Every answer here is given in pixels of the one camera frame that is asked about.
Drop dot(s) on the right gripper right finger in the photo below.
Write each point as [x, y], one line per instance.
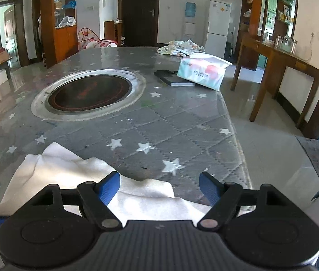
[224, 199]

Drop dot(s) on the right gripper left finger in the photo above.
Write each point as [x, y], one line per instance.
[95, 198]

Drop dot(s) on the grey star quilted table cover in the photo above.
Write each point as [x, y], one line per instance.
[160, 144]

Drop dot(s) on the round induction cooktop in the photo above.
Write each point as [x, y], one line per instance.
[89, 94]

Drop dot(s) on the tissue pack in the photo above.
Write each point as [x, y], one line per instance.
[203, 69]

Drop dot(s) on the wooden side table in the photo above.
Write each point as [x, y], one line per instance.
[277, 63]

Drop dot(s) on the crumpled patterned cloth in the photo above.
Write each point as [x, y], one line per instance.
[181, 48]

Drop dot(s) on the polka dot play tent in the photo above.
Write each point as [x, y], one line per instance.
[88, 39]

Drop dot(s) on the glass jars on table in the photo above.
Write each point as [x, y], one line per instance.
[286, 44]

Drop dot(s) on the left wooden shelf cabinet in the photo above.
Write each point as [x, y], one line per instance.
[58, 30]

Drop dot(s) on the white refrigerator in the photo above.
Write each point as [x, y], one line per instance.
[216, 33]

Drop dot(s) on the water dispenser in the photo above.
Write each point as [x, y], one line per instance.
[189, 22]

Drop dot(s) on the right wooden display cabinet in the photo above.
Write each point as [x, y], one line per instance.
[265, 20]

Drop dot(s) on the dark wooden door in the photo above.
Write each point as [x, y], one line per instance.
[140, 22]

